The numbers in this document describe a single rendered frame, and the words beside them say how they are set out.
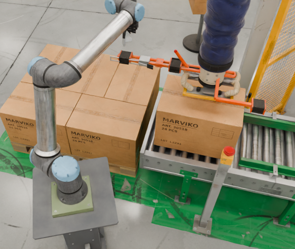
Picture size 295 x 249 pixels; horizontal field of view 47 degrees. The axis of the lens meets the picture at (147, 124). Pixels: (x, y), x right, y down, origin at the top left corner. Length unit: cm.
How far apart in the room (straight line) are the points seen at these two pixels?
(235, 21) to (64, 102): 167
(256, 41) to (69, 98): 176
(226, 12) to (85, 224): 144
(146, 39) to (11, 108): 224
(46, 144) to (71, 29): 305
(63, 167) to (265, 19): 212
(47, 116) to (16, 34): 314
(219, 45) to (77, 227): 136
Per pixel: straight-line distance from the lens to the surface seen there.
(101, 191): 224
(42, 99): 186
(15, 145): 344
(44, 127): 196
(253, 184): 270
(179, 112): 239
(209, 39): 210
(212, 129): 244
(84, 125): 285
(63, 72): 170
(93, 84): 319
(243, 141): 286
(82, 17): 515
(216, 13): 200
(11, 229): 310
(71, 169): 199
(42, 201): 227
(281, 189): 274
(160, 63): 233
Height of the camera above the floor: 269
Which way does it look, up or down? 49 degrees down
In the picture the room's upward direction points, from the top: 3 degrees clockwise
